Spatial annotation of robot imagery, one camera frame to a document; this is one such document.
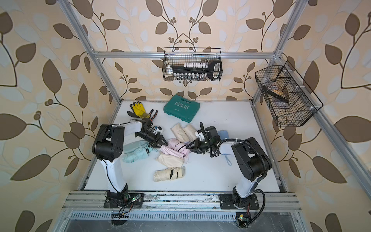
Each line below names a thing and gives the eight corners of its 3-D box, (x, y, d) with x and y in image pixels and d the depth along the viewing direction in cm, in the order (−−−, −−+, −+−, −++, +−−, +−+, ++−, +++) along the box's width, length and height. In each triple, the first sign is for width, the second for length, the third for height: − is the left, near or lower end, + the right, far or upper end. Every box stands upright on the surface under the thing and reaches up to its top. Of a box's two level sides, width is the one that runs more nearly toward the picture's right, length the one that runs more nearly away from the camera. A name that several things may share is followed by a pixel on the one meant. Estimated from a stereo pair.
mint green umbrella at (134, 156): (126, 165, 88) (124, 162, 85) (124, 156, 91) (122, 154, 88) (158, 151, 94) (157, 148, 91) (155, 143, 97) (154, 140, 94)
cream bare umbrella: (155, 182, 81) (153, 180, 79) (154, 172, 85) (153, 170, 82) (185, 176, 83) (184, 175, 81) (183, 166, 87) (183, 164, 84)
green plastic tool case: (162, 111, 115) (161, 107, 112) (175, 97, 126) (174, 93, 122) (188, 123, 108) (188, 119, 104) (200, 107, 118) (200, 103, 115)
